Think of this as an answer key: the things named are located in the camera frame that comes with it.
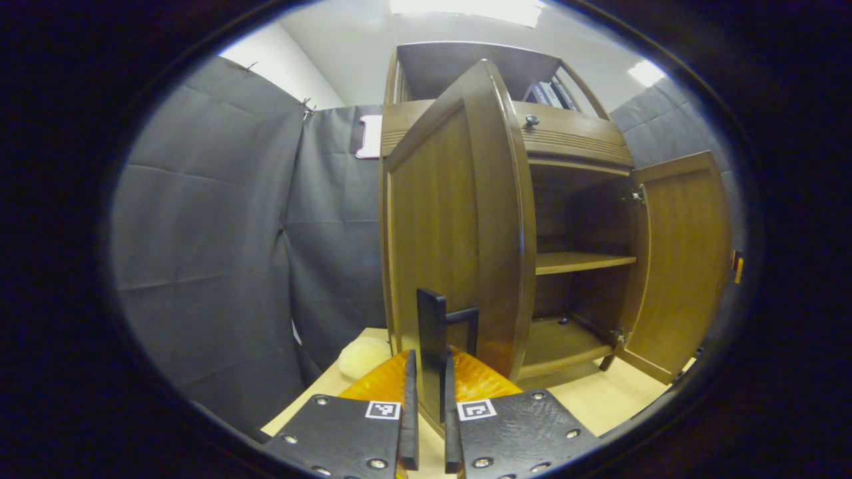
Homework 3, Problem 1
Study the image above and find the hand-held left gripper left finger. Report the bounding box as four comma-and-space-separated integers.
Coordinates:
261, 349, 421, 479

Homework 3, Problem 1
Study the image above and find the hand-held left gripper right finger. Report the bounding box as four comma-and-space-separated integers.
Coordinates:
442, 345, 601, 479

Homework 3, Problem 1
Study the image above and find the brown wooden cabinet door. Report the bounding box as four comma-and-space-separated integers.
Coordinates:
381, 59, 537, 440
599, 150, 733, 385

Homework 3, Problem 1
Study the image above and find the black door handle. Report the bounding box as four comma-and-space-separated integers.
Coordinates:
417, 287, 480, 423

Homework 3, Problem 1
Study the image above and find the brown wooden shoe cabinet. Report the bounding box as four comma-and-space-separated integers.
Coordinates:
379, 41, 733, 440

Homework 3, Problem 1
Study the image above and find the wooden cabinet shelf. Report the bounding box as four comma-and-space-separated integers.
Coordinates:
536, 251, 638, 275

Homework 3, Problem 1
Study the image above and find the pale yellow soft ball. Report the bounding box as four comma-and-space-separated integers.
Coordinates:
337, 336, 393, 381

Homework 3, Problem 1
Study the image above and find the brown wooden drawer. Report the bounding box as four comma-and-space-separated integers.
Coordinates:
381, 98, 634, 175

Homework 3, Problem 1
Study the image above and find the small ceiling light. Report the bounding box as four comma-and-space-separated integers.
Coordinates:
629, 60, 666, 87

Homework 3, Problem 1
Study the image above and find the black backdrop cloth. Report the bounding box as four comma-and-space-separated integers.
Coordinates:
110, 57, 746, 440

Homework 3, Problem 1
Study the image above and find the ceiling light panel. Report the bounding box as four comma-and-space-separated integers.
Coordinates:
389, 0, 543, 27

